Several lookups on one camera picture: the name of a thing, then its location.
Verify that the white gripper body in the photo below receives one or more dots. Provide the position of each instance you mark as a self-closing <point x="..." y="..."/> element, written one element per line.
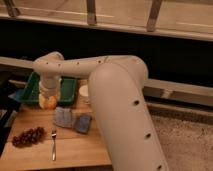
<point x="49" y="86"/>

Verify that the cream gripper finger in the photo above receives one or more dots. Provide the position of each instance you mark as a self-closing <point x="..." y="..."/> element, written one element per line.
<point x="58" y="96"/>
<point x="42" y="101"/>

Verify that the yellow-red apple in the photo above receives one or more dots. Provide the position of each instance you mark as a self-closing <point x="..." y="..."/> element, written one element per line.
<point x="51" y="103"/>

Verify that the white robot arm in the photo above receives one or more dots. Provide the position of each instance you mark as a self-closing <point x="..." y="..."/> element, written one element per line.
<point x="115" y="84"/>

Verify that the white paper cup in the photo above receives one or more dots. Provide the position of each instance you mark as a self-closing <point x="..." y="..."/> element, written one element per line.
<point x="83" y="91"/>

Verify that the green plastic tray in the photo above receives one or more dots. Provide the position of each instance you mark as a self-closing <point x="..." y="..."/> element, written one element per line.
<point x="31" y="90"/>

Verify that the blue object left of tray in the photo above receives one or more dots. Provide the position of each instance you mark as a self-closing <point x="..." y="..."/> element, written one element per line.
<point x="17" y="95"/>

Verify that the silver fork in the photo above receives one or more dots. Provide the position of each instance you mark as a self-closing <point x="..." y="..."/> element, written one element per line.
<point x="53" y="135"/>

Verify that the bunch of red grapes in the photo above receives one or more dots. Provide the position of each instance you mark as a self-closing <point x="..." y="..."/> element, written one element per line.
<point x="29" y="137"/>

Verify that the blue sponge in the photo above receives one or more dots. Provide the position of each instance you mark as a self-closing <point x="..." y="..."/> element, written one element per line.
<point x="83" y="123"/>

